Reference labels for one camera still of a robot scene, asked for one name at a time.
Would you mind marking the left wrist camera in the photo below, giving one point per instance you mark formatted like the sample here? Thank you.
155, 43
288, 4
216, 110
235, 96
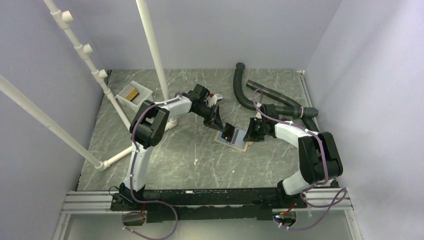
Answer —
217, 97

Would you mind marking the white plastic card tray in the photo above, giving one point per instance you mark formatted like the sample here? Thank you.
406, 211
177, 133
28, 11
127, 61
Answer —
145, 94

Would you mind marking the white PVC pipe frame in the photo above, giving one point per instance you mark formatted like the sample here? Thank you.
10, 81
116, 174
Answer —
63, 20

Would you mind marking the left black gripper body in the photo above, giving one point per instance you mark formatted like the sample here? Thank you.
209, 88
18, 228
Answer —
210, 119

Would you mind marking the black credit card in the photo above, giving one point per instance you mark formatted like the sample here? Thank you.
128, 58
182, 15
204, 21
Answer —
228, 132

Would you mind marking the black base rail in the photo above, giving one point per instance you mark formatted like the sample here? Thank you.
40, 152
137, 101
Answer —
209, 204

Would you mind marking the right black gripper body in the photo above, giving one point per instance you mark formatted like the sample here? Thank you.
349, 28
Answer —
256, 132

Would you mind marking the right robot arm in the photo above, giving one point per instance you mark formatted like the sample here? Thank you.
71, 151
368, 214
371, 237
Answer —
319, 159

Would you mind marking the silver VIP credit card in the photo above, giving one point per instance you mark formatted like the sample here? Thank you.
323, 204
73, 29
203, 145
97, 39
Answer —
238, 137

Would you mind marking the cards stack in tray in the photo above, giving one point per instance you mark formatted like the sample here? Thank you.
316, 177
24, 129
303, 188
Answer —
131, 93

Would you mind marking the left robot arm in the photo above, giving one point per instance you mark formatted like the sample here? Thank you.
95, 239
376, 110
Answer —
149, 125

